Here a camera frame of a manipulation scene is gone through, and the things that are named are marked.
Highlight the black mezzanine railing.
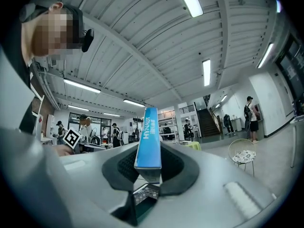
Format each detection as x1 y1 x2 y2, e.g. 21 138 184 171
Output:
158 104 196 118

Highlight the grey head strap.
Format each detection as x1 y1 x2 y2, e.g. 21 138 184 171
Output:
18 2 53 24

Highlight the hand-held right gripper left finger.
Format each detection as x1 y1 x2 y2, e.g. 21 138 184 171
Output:
59 143 141 228

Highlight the large glass window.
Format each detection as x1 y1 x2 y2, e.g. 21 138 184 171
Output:
68 112 112 133

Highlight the white metal shelving rack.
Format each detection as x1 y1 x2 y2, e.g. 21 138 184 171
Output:
157 116 179 143

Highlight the person's black shirt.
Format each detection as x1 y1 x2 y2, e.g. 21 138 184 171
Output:
18 56 36 135

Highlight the yellow-green cloth covered table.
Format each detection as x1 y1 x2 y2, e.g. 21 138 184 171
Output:
186 141 202 152

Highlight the white pillar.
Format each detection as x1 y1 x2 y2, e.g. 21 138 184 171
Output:
173 103 185 141

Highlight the black head-worn camera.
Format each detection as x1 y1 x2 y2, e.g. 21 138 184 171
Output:
81 28 95 53

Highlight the person's left forearm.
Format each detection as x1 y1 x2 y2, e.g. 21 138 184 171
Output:
54 143 75 157

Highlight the wire chair with floral cushion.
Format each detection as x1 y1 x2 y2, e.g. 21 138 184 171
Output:
227 138 257 178

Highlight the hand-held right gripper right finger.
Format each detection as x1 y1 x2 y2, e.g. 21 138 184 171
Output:
138 142 278 228

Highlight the teal and black box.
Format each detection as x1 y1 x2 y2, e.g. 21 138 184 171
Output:
135 198 158 225

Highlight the dark staircase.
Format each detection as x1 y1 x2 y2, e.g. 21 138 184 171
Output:
196 108 222 139

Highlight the person's head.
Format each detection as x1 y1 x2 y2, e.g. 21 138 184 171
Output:
20 1 84 59

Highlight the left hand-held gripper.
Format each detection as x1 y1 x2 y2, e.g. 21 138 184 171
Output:
62 126 83 150

